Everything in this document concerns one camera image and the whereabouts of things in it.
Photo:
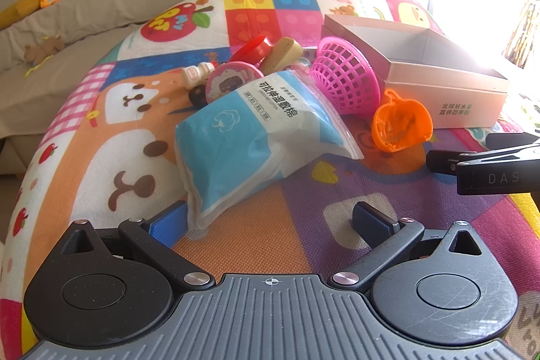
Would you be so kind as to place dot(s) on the pink cardboard box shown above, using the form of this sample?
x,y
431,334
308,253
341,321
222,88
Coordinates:
x,y
464,102

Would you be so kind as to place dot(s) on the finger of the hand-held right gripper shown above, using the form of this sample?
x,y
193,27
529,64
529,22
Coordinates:
x,y
443,162
514,138

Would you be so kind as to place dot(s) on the orange pumpkin plastic basket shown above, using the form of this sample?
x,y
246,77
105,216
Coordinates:
x,y
400,124

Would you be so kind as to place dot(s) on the beige plastic toy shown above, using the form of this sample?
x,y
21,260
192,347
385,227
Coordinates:
x,y
282,52

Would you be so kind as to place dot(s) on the yellow cushion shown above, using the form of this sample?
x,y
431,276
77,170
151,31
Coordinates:
x,y
19,10

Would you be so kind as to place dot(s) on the small white bottle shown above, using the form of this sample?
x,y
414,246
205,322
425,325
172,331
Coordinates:
x,y
196,75

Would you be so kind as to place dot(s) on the brown teddy plush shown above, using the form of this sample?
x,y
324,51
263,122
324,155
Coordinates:
x,y
42,50

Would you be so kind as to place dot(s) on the blue white cotton pad packet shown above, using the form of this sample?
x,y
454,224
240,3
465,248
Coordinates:
x,y
236,140

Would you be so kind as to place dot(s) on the pink plastic basket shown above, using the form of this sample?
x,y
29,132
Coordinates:
x,y
346,77

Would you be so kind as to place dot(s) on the colourful printed play mat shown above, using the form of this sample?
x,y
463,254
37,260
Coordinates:
x,y
84,132

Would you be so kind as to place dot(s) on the pink cupcake toy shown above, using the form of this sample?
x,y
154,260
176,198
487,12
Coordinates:
x,y
230,81

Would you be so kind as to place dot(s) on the beige covered sofa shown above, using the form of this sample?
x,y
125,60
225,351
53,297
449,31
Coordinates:
x,y
84,27

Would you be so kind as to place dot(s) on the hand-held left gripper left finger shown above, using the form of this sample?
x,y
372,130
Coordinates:
x,y
164,227

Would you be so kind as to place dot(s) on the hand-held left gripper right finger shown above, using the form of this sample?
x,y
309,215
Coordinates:
x,y
371,221

